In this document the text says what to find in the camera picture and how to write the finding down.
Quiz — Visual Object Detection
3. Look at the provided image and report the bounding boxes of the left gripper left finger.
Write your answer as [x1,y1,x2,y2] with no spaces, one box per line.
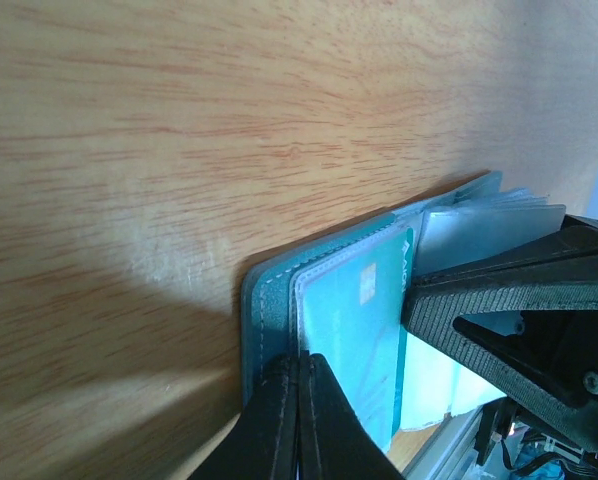
[190,355,299,479]

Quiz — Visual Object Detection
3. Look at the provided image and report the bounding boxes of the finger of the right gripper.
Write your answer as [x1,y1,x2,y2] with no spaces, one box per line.
[402,216,598,453]

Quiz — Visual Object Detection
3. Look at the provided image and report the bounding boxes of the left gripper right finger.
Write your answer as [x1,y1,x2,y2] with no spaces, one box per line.
[298,351,402,479]

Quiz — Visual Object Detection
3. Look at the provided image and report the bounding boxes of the teal card holder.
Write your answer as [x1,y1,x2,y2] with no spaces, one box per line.
[241,172,565,448]

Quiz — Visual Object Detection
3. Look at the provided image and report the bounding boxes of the teal VIP card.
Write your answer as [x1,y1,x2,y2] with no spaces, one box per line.
[293,222,414,450]

